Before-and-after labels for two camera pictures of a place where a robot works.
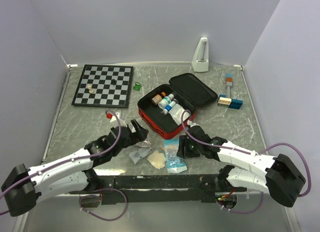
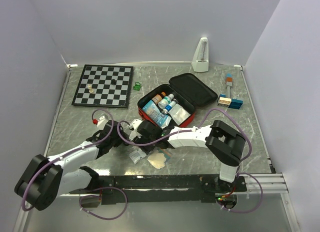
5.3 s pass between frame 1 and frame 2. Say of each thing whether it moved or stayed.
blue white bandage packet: moved
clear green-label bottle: stayed
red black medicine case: stayed
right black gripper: moved
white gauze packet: stayed
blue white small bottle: stayed
